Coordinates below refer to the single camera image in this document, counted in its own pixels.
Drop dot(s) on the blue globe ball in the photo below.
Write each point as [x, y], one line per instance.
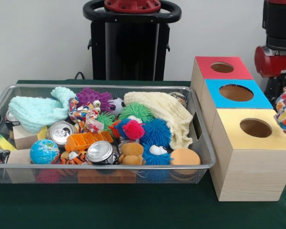
[44, 151]

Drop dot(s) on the cream cloth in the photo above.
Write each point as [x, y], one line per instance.
[166, 109]

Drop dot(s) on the orange plush toy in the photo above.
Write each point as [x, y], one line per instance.
[132, 152]

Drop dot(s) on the silver drink can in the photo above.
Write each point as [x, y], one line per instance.
[100, 152]
[59, 133]

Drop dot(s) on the wooden box with three holes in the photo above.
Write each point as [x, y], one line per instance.
[252, 171]

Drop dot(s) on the purple spiky ball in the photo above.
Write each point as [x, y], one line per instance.
[95, 96]

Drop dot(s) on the mint green cloth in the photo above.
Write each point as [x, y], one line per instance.
[35, 112]

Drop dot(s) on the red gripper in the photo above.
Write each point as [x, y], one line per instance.
[276, 64]

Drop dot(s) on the dark green cloth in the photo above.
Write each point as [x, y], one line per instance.
[109, 207]

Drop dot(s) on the silver mesh bin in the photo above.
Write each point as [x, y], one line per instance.
[157, 177]

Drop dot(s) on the pink spiky ball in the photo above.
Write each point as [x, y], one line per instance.
[133, 128]

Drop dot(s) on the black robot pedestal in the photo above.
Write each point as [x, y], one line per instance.
[133, 47]

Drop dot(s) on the small soccer ball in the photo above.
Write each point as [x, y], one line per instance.
[118, 105]

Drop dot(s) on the orange plastic crate toy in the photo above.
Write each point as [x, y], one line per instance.
[85, 140]

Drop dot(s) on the blue spiky ball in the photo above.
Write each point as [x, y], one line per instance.
[157, 130]

